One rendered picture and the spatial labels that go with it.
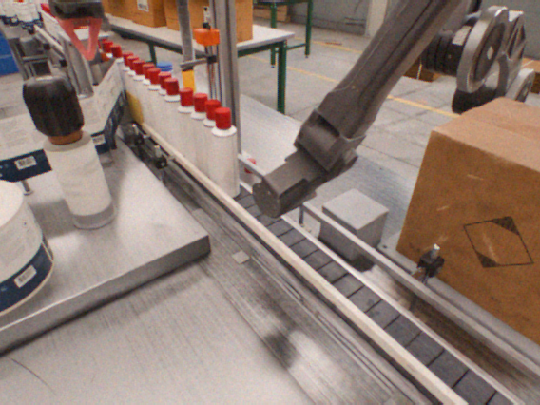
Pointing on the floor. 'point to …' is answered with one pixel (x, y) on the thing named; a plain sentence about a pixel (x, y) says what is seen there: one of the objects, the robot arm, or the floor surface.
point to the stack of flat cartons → (420, 72)
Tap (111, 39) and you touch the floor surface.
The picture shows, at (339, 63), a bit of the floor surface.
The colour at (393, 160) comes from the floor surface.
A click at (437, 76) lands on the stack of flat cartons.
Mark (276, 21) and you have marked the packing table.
